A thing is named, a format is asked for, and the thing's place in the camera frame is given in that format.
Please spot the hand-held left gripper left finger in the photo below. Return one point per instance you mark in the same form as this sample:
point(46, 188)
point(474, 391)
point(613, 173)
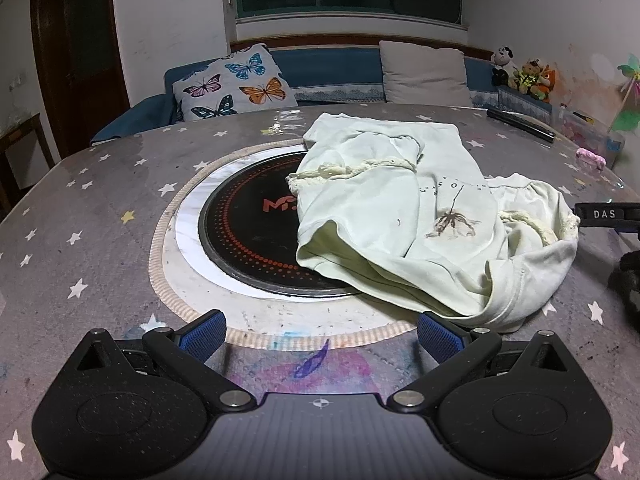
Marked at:
point(202, 336)

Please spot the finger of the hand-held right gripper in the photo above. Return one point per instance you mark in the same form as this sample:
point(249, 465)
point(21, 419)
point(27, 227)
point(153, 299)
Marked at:
point(600, 214)

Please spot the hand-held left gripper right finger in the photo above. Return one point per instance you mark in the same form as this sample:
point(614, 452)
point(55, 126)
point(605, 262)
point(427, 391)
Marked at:
point(440, 336)

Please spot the pale green printed shirt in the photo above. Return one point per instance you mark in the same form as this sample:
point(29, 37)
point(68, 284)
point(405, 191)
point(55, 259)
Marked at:
point(375, 210)

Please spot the person's right hand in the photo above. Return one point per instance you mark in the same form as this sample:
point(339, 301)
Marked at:
point(627, 290)

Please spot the small pink object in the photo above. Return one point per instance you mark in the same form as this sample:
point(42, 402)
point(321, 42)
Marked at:
point(591, 158)

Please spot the clear plastic box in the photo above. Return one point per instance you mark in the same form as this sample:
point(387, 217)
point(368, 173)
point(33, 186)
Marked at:
point(590, 132)

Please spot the round black induction cooker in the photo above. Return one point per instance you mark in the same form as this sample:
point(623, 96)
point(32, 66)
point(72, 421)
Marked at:
point(240, 230)

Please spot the colourful pinwheel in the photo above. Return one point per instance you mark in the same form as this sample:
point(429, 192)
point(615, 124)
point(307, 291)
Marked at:
point(629, 100)

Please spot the black remote control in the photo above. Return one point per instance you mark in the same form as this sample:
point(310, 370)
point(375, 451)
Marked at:
point(520, 124)

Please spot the brown plush with yellow vest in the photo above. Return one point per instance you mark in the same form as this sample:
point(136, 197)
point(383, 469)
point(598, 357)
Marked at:
point(529, 76)

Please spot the panda plush toy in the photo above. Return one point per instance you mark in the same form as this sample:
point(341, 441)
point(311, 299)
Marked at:
point(504, 65)

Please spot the plain beige pillow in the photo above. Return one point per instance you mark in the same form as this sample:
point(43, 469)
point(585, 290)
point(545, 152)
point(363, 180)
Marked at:
point(425, 72)

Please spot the butterfly print pillow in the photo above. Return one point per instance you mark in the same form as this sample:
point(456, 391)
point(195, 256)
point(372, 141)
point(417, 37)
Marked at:
point(235, 82)

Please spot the wooden side table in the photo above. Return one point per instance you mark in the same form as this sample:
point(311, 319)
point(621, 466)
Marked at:
point(25, 135)

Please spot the blue sofa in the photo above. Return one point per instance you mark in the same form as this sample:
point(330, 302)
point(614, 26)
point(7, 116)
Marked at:
point(320, 67)

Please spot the dark wooden door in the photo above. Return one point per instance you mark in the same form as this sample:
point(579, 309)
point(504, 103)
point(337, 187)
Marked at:
point(80, 50)

